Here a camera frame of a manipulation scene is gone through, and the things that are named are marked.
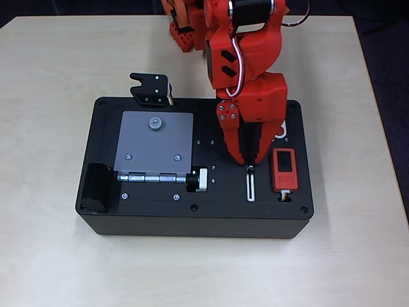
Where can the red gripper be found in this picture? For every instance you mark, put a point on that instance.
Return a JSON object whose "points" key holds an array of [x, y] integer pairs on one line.
{"points": [[262, 103]]}

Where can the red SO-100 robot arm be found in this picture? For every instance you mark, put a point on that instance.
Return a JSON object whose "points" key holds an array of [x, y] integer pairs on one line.
{"points": [[252, 48]]}

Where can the white slider track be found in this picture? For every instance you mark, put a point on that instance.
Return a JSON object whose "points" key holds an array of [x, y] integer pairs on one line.
{"points": [[252, 195]]}

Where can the red display module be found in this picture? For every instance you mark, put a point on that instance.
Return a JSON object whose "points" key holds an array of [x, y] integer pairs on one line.
{"points": [[285, 169]]}

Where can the white hinge end block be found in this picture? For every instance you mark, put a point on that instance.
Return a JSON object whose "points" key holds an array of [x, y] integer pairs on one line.
{"points": [[202, 180]]}

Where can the grey door plate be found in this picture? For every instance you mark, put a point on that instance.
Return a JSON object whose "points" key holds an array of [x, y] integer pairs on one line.
{"points": [[153, 147]]}

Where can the metal door hinge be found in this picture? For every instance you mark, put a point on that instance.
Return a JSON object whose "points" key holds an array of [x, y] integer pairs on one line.
{"points": [[150, 177]]}

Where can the red printed table clamp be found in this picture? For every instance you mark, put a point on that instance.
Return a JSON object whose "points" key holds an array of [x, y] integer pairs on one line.
{"points": [[182, 40]]}

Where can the black task board box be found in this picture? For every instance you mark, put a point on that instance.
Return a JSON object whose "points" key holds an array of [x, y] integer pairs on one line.
{"points": [[153, 220]]}

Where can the orange printed part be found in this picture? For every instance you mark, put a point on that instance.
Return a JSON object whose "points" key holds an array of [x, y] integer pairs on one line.
{"points": [[166, 6]]}

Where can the black probe holder bracket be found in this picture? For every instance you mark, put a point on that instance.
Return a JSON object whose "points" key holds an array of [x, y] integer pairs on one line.
{"points": [[150, 89]]}

